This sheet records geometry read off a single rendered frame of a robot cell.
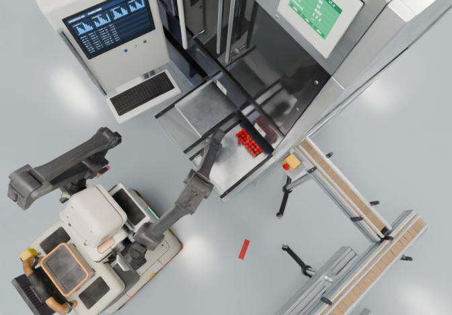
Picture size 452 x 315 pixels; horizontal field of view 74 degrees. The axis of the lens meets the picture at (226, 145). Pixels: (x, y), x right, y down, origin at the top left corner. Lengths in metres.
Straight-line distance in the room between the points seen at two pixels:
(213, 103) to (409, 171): 2.04
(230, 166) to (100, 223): 0.81
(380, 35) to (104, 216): 1.11
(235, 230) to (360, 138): 1.45
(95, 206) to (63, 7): 0.84
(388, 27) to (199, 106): 1.31
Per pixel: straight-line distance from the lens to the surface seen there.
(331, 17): 0.87
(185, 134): 1.82
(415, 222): 2.03
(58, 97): 3.20
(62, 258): 1.85
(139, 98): 2.01
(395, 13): 0.78
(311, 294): 2.18
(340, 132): 3.02
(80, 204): 1.31
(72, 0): 1.53
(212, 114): 1.86
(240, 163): 1.77
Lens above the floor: 2.60
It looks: 73 degrees down
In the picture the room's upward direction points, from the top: 11 degrees clockwise
